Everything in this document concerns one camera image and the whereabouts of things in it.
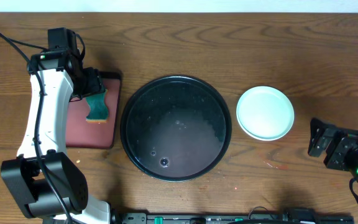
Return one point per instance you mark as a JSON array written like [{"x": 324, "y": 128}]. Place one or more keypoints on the green yellow sponge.
[{"x": 98, "y": 111}]

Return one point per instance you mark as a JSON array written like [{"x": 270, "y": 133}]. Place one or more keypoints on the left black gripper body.
[{"x": 95, "y": 86}]

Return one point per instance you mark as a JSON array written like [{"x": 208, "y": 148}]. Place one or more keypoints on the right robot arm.
[{"x": 351, "y": 161}]

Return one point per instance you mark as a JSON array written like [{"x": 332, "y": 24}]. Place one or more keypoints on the rectangular black tray red liquid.
[{"x": 94, "y": 134}]

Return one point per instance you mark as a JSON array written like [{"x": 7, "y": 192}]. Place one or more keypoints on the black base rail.
[{"x": 258, "y": 215}]

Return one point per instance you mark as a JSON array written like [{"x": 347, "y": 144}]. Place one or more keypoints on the round black tray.
[{"x": 176, "y": 128}]

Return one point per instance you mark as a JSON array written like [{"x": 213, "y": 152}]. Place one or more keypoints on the light blue plate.
[{"x": 265, "y": 113}]

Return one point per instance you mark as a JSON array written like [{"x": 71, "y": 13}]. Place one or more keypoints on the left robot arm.
[{"x": 43, "y": 181}]

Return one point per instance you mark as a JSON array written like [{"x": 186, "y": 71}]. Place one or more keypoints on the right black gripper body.
[{"x": 353, "y": 141}]

